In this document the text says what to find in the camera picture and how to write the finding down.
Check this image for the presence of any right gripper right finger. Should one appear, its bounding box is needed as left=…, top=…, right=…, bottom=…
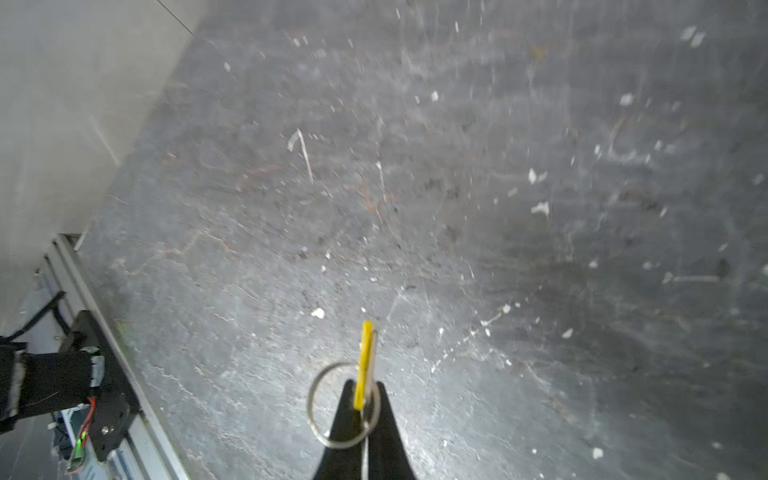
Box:
left=368, top=383, right=416, bottom=480

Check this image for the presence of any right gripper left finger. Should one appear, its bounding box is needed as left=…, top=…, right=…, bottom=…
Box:
left=313, top=380, right=363, bottom=480

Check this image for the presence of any yellow key tag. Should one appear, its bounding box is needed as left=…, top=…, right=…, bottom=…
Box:
left=305, top=320, right=383, bottom=450

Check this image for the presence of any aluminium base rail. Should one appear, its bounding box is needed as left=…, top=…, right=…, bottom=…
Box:
left=18, top=234, right=189, bottom=479

